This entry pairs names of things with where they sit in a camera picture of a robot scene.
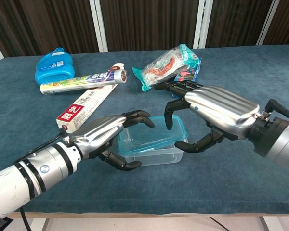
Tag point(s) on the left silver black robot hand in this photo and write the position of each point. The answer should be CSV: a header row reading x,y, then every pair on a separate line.
x,y
98,130

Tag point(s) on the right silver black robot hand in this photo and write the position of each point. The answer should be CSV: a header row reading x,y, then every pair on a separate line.
x,y
221,106

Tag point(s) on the teal container lid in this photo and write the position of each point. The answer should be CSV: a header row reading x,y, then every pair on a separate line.
x,y
144,142

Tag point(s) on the clear plastic container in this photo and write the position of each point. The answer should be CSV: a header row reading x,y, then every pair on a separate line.
x,y
159,157

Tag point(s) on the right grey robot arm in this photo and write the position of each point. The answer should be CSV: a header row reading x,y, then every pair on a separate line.
x,y
279,142

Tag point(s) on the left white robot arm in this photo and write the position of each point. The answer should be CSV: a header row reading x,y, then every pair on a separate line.
x,y
26,175

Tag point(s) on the long white red box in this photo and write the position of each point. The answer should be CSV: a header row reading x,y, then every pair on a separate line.
x,y
86,103

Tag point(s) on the blue cardboard box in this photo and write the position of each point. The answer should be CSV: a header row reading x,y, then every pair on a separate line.
x,y
196,69

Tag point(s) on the cling film roll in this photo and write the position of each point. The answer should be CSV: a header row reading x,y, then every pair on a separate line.
x,y
82,80

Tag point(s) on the teal clear snack bag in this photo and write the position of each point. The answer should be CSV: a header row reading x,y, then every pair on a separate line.
x,y
163,67

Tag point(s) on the blue table cloth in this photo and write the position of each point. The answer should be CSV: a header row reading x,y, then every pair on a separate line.
x,y
144,187

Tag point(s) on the blue detergent pump bottle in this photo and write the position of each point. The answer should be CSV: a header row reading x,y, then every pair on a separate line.
x,y
53,67

